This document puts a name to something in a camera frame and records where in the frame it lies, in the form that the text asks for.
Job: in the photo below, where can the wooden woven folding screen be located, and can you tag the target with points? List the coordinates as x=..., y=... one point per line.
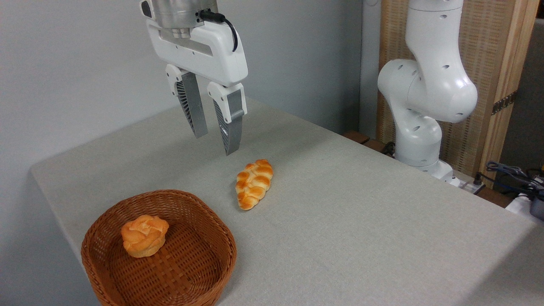
x=493, y=46

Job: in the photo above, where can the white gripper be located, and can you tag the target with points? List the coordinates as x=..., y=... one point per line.
x=212, y=51

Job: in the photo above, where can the brown wicker basket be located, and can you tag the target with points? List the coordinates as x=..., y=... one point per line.
x=191, y=263

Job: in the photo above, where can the round orange bread roll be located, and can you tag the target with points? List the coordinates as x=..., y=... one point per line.
x=143, y=236

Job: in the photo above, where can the braided golden bread loaf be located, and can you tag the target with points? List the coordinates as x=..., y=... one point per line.
x=254, y=183

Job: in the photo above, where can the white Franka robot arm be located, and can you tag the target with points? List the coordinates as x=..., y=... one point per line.
x=425, y=85

